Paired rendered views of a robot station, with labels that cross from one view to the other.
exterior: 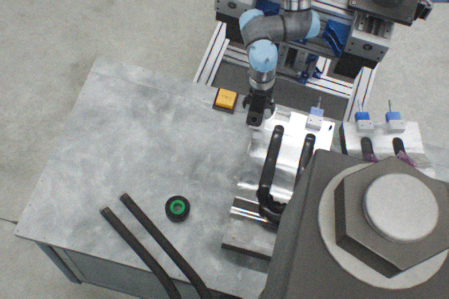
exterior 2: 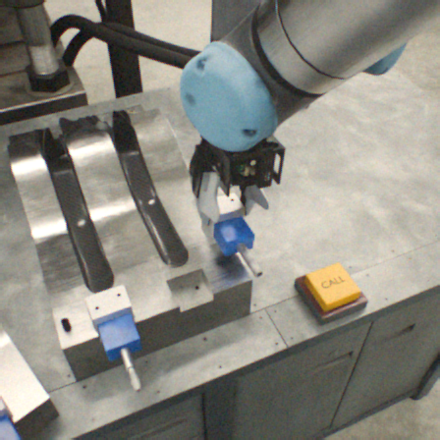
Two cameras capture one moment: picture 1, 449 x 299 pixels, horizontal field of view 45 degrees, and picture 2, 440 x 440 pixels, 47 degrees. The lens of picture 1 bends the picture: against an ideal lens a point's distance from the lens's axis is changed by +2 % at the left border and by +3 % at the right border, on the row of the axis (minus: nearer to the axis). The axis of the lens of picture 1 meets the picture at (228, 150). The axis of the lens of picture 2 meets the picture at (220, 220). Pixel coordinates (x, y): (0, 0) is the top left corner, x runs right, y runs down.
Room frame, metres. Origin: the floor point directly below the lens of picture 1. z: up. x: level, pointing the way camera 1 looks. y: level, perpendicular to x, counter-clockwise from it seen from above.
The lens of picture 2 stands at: (1.29, -0.33, 1.45)
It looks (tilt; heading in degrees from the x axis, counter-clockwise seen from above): 47 degrees down; 150
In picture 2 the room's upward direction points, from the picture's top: straight up
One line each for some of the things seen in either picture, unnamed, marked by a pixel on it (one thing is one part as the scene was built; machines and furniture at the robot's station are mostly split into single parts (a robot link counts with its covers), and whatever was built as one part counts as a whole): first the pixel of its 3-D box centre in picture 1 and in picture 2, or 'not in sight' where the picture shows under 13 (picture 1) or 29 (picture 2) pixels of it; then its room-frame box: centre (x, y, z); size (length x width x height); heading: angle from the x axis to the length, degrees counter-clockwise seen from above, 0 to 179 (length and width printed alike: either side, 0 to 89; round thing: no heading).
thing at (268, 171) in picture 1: (287, 171); (103, 185); (0.70, -0.20, 0.92); 0.35 x 0.16 x 0.09; 174
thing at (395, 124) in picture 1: (392, 115); not in sight; (1.01, -0.54, 0.86); 0.13 x 0.05 x 0.05; 11
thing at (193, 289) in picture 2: (282, 117); (191, 295); (0.92, -0.16, 0.87); 0.05 x 0.05 x 0.04; 84
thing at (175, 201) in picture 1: (177, 208); not in sight; (0.55, 0.13, 0.82); 0.08 x 0.08 x 0.04
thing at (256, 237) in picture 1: (280, 180); (112, 199); (0.69, -0.19, 0.87); 0.50 x 0.26 x 0.14; 174
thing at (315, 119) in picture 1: (316, 112); (122, 343); (0.95, -0.27, 0.89); 0.13 x 0.05 x 0.05; 174
